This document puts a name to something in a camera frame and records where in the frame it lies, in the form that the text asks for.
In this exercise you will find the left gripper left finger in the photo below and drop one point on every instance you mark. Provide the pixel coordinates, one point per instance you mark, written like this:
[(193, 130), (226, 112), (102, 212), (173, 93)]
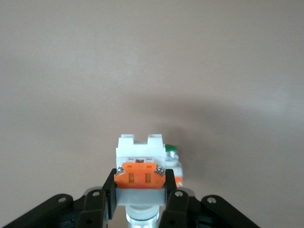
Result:
[(95, 209)]

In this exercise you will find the green push button switch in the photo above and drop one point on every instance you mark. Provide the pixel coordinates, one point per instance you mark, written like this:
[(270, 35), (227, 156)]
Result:
[(174, 164)]

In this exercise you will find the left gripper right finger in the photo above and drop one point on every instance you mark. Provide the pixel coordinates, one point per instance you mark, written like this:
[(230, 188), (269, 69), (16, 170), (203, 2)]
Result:
[(177, 209)]

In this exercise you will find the brown table cover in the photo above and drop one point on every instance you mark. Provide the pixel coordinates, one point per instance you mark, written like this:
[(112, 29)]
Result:
[(95, 71)]

